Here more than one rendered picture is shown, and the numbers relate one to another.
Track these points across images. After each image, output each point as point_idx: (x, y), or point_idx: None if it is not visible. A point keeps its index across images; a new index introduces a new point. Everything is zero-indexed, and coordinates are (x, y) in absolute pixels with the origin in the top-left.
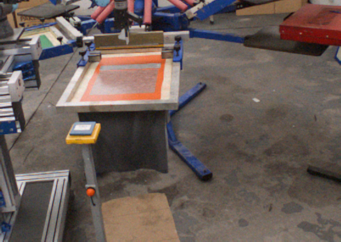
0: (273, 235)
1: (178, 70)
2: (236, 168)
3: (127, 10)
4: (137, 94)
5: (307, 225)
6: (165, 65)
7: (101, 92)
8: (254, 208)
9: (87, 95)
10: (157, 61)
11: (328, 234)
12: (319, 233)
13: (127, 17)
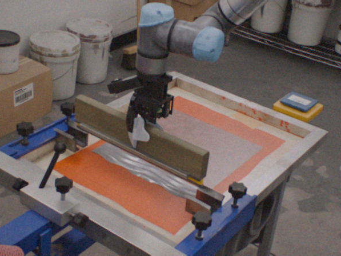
0: (32, 252)
1: (107, 104)
2: None
3: (136, 76)
4: (195, 116)
5: None
6: (92, 143)
7: (241, 143)
8: None
9: (265, 147)
10: (91, 158)
11: None
12: None
13: (143, 85)
